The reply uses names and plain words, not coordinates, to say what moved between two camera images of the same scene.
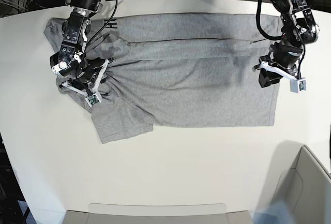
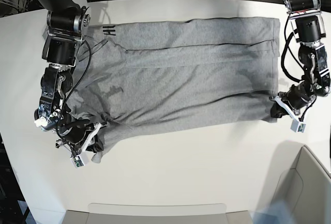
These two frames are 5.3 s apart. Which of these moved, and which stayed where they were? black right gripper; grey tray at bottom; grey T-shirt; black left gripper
Moved: black right gripper; black left gripper
Stayed: grey T-shirt; grey tray at bottom
